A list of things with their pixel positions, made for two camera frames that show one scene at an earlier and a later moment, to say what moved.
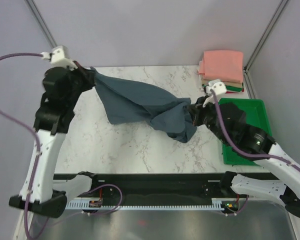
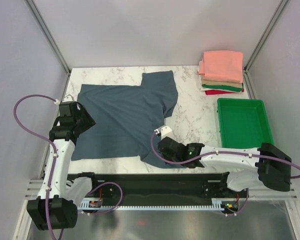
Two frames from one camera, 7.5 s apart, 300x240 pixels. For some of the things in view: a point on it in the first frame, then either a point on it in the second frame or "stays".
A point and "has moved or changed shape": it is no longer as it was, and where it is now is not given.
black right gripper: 197,109 to 163,156
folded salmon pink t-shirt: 226,65 stays
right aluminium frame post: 264,35 stays
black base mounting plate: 154,186 stays
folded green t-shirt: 229,88 stays
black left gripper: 87,75 to 88,121
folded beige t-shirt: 206,81 stays
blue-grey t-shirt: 131,100 has moved or changed shape
